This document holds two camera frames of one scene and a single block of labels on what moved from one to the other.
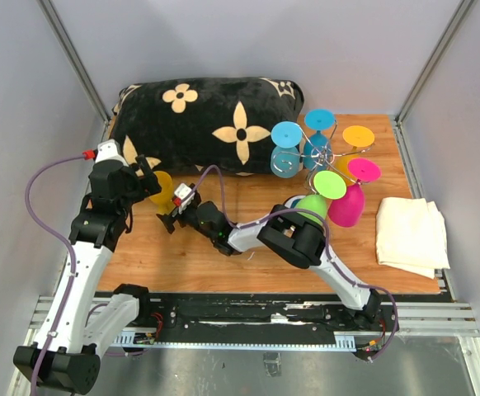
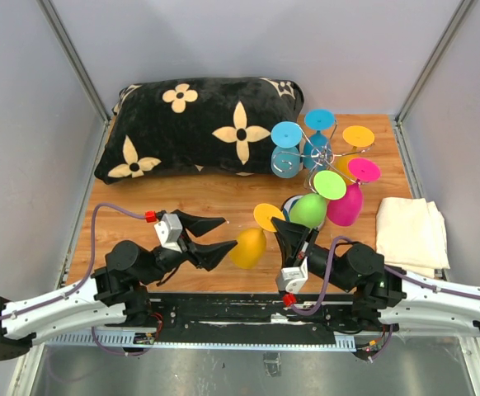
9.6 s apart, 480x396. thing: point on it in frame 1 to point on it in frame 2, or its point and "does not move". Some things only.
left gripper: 143,186 to 207,256
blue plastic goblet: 317,150 does not move
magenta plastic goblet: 346,210 does not move
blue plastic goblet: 286,137 does not move
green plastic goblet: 327,185 does not move
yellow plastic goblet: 163,200 to 248,247
